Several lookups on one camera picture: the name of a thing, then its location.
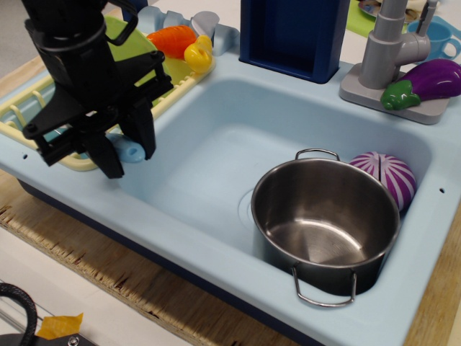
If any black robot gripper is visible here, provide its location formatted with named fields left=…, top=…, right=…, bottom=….
left=22, top=21, right=172, bottom=179

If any grey spoon with blue handle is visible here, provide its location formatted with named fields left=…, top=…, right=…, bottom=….
left=107, top=133, right=145, bottom=164

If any purple toy eggplant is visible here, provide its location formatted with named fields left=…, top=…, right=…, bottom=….
left=380, top=58, right=460, bottom=110

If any grey utensil in holder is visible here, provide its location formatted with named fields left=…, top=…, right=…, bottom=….
left=190, top=11, right=220, bottom=38

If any green mat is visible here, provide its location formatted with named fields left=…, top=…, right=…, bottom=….
left=346, top=1, right=375, bottom=37

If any orange toy carrot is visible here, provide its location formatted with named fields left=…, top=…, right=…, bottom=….
left=146, top=25, right=197, bottom=60

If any green toy plate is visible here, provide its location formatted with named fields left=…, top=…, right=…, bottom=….
left=104, top=16, right=166, bottom=89

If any grey toy faucet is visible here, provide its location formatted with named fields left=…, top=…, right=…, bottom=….
left=339, top=0, right=449, bottom=125

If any yellow toy duck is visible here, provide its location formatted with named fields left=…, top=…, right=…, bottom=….
left=184, top=35, right=213, bottom=74

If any black braided cable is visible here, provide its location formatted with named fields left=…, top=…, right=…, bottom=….
left=0, top=283, right=39, bottom=346

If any yellow tape piece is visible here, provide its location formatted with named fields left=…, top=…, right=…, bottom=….
left=35, top=313, right=84, bottom=340

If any purple striped toy onion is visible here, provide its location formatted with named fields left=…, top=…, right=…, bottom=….
left=350, top=151, right=417, bottom=211

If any dark blue plastic box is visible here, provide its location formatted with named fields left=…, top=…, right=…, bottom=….
left=239, top=0, right=350, bottom=84

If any light blue toy cup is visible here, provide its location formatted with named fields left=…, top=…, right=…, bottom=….
left=407, top=16, right=460, bottom=63

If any stainless steel pot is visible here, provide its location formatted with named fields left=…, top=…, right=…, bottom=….
left=251, top=148, right=400, bottom=307

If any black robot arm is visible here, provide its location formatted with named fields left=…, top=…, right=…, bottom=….
left=22, top=1, right=172, bottom=179

